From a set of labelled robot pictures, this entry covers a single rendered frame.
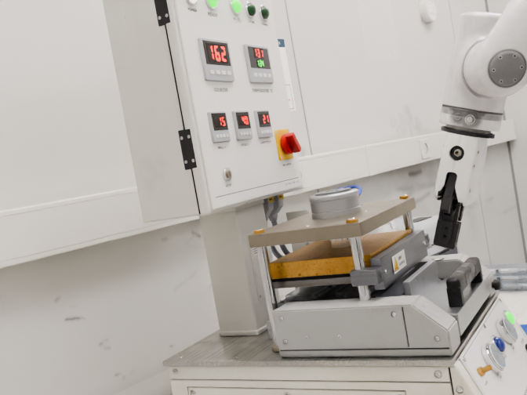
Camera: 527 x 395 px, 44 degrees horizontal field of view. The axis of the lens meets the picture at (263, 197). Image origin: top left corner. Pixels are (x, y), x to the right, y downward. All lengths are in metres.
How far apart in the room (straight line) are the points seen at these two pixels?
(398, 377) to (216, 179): 0.39
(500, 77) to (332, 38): 1.35
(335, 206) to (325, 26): 1.21
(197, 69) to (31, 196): 0.47
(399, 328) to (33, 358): 0.72
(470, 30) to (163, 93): 0.45
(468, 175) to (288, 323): 0.32
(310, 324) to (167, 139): 0.35
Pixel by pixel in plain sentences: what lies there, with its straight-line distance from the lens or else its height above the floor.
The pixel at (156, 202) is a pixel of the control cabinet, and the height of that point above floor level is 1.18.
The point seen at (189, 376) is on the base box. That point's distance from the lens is 1.07.
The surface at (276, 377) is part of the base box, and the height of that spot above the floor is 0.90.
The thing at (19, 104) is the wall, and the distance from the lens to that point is 1.35.
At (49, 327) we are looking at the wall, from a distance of 1.34.
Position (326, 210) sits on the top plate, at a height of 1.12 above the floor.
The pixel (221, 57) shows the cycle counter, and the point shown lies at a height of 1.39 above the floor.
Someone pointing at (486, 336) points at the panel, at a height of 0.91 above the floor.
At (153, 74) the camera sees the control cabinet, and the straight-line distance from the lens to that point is 1.03.
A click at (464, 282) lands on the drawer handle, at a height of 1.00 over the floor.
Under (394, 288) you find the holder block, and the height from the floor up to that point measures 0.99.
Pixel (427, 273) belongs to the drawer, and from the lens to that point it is 1.05.
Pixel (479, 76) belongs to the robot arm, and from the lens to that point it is 0.88.
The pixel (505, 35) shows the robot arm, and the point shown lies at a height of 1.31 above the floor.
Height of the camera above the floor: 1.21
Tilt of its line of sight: 3 degrees down
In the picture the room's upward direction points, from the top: 10 degrees counter-clockwise
